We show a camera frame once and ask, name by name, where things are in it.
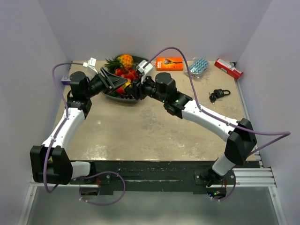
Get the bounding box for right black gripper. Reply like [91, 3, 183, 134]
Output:
[126, 74, 167, 104]

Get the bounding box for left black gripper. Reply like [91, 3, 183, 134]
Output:
[84, 67, 128, 98]

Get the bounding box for yellow padlock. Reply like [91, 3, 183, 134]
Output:
[121, 81, 131, 90]

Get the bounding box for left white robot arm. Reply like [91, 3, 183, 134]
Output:
[30, 69, 127, 190]

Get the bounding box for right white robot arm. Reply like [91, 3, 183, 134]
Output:
[125, 73, 257, 184]

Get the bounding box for purple grape bunch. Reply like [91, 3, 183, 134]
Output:
[118, 74, 141, 99]

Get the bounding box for red pomegranate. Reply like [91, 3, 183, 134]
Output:
[116, 87, 125, 95]

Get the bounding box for small red cherries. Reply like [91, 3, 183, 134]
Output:
[114, 68, 137, 81]

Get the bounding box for toy pineapple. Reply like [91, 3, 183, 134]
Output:
[105, 54, 134, 70]

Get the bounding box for dark grey fruit tray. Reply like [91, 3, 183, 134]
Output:
[103, 55, 148, 104]

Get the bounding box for orange razor box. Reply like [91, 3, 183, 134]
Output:
[155, 57, 184, 71]

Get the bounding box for purple toothpaste box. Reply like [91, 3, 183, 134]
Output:
[61, 76, 70, 85]

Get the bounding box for blue patterned sponge pack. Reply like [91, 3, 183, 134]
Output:
[184, 58, 209, 79]

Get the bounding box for black padlock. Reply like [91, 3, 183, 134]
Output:
[209, 89, 231, 108]

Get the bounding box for red box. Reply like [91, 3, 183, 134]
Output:
[214, 58, 243, 80]

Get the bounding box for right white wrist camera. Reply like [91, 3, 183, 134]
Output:
[136, 60, 153, 76]

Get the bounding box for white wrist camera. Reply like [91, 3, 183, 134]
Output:
[83, 57, 98, 75]
[136, 60, 153, 76]

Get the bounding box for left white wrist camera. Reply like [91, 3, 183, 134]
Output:
[83, 57, 98, 75]

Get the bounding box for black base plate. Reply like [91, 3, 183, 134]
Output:
[70, 160, 235, 195]

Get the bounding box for aluminium frame rail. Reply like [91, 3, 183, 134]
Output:
[18, 160, 287, 225]

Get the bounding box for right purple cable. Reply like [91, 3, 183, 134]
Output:
[142, 46, 291, 202]

